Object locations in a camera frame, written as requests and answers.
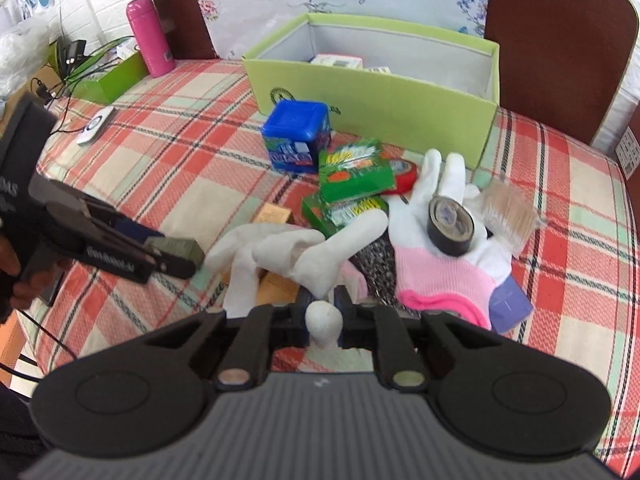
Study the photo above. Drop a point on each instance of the green soap packet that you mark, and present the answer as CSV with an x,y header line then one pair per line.
x,y
335,215
357,175

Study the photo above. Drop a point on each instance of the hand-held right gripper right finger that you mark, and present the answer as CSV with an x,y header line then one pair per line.
x,y
342,310

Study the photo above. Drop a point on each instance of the large brown chair back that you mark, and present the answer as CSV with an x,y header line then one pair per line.
x,y
555,45

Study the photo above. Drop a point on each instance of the white flat box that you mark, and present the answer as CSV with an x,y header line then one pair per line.
x,y
337,61

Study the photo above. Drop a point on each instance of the purple card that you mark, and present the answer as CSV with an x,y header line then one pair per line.
x,y
510,305

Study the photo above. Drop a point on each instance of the green open tray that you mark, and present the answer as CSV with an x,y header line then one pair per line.
x,y
115,80

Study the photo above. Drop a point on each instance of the floral plastic bedding bag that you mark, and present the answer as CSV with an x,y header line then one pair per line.
x,y
320,0

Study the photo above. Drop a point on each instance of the red tape roll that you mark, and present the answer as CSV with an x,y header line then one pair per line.
x,y
404,172

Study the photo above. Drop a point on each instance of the white glove pink cuff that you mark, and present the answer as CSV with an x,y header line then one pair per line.
x,y
440,275

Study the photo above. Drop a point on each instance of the black charger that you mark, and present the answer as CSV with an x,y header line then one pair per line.
x,y
70,52

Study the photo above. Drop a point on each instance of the olive green small box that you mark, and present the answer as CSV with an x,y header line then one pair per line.
x,y
175,247

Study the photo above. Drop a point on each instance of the white remote control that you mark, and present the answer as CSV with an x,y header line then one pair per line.
x,y
95,127

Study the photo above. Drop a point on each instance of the black tape roll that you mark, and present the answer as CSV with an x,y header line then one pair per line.
x,y
450,227

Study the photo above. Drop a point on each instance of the white knit glove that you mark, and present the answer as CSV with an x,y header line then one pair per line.
x,y
305,255

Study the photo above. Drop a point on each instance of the clear plastic bag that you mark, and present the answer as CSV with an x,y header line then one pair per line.
x,y
20,50

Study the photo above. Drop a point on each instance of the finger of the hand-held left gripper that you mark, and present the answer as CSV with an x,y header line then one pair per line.
x,y
115,257
85,207

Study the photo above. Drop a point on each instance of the clear toothpick box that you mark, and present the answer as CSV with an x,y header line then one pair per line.
x,y
510,210

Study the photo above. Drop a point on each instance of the plaid tablecloth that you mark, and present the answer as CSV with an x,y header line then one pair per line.
x,y
175,160

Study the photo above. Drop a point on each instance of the steel wool scrubber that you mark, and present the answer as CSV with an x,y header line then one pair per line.
x,y
377,265

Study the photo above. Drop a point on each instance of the blue cube container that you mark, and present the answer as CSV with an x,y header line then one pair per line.
x,y
295,125

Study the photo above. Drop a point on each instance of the light green cardboard box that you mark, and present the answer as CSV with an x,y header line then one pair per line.
x,y
400,105

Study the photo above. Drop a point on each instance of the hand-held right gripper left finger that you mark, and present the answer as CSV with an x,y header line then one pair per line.
x,y
287,322

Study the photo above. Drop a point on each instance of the tan flat box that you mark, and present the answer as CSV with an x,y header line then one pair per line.
x,y
277,287

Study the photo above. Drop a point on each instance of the pink water bottle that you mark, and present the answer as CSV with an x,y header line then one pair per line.
x,y
150,35

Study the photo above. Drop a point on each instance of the person's left hand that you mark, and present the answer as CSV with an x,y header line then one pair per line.
x,y
7,257

